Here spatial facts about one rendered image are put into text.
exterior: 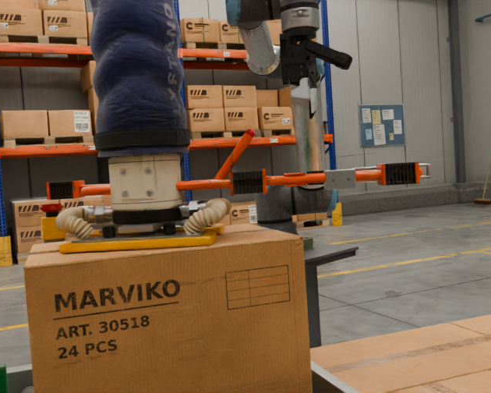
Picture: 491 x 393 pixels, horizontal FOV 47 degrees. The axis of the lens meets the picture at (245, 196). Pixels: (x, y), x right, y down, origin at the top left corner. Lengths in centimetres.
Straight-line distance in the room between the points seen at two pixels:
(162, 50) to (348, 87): 1083
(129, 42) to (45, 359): 69
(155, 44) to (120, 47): 8
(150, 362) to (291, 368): 32
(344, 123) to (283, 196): 965
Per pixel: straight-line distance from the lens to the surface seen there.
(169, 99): 133
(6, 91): 985
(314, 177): 133
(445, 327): 203
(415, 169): 136
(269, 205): 234
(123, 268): 121
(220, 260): 124
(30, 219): 841
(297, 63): 135
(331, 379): 140
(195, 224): 126
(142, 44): 132
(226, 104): 929
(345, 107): 1199
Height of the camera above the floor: 111
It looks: 3 degrees down
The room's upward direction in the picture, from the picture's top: 4 degrees counter-clockwise
